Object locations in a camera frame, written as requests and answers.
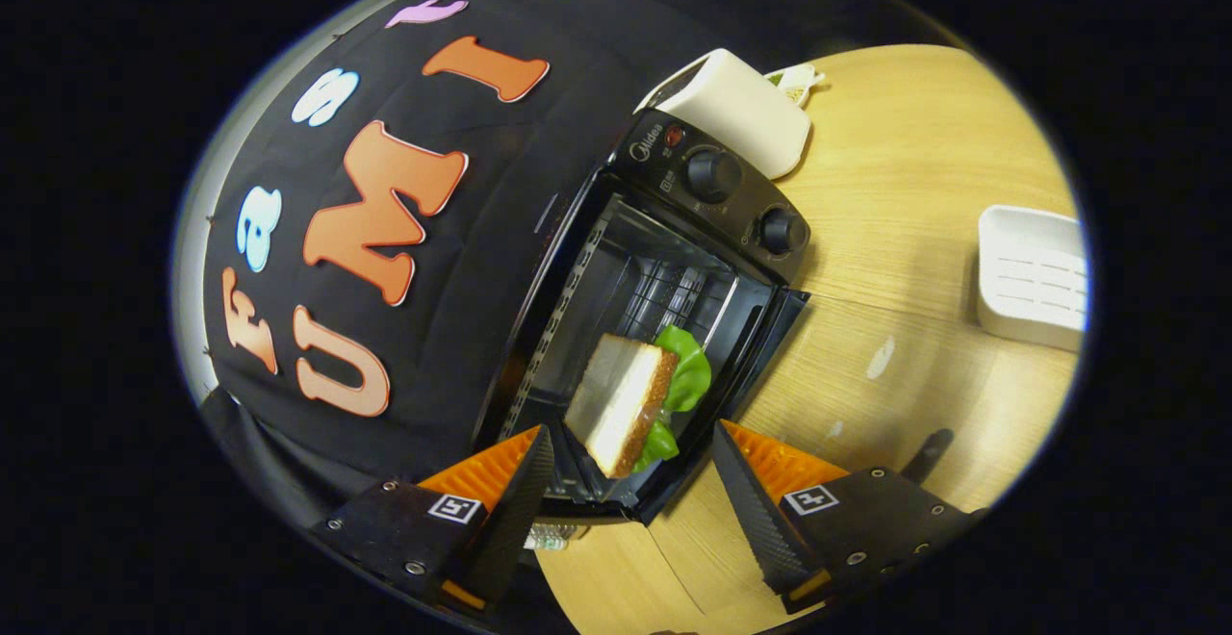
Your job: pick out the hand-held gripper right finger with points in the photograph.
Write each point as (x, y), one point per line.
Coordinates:
(760, 520)

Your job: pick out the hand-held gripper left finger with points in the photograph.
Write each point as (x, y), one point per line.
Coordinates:
(515, 520)

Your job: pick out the sandwich with lettuce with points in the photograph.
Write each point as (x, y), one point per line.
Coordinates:
(621, 394)

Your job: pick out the black toaster oven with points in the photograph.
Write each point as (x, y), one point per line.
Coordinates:
(654, 149)

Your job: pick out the white toaster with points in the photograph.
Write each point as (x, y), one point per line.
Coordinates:
(741, 106)

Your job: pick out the white bottle with green label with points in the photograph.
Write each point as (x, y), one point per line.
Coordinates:
(549, 539)

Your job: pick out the white plastic tray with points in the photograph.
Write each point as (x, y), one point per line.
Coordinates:
(1030, 274)

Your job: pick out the white and green packet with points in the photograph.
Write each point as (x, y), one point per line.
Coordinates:
(797, 82)

